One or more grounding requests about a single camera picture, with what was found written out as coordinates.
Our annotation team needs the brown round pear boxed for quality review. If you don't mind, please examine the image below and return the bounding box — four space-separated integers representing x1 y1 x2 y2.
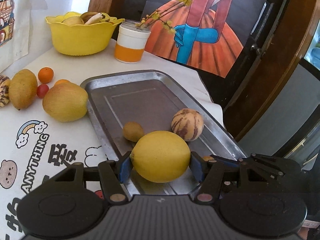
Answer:
9 69 37 110

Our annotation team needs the white orange cup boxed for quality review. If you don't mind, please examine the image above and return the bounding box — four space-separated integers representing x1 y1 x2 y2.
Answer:
114 20 151 63

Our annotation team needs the yellow flower sprig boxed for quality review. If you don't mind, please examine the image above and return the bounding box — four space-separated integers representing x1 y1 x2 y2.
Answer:
135 0 193 34

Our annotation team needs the dark striped pepino melon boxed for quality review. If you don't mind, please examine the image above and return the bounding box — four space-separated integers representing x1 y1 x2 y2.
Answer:
0 74 11 107

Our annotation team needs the silver metal tray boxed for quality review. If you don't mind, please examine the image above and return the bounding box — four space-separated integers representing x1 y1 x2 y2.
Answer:
81 70 245 194

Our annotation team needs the small brown kiwi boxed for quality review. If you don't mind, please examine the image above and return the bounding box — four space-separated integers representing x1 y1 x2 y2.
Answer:
123 122 145 142

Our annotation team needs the white printed tablecloth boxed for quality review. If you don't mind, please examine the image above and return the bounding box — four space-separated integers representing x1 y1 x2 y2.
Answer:
1 44 223 239

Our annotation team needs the large yellow lemon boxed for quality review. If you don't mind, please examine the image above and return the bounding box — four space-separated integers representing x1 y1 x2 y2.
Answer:
130 131 190 183

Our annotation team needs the red cherry tomato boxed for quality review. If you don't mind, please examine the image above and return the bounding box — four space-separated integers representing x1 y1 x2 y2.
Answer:
36 84 49 99

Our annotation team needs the small orange tangerine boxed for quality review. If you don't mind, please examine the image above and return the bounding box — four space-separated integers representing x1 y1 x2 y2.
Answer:
38 67 54 84
54 79 70 85

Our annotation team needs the coloured houses drawing sheet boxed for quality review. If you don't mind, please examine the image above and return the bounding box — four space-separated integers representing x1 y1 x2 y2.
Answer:
0 0 31 71

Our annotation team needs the yellow green mango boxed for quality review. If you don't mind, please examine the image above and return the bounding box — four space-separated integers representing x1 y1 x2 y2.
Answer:
42 82 88 122

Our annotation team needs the yellow plastic bowl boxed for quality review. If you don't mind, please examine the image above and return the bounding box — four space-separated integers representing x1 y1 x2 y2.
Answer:
46 11 124 56

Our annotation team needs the girl in orange dress poster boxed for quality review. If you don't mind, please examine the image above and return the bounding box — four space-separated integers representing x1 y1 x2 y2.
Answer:
145 0 266 78

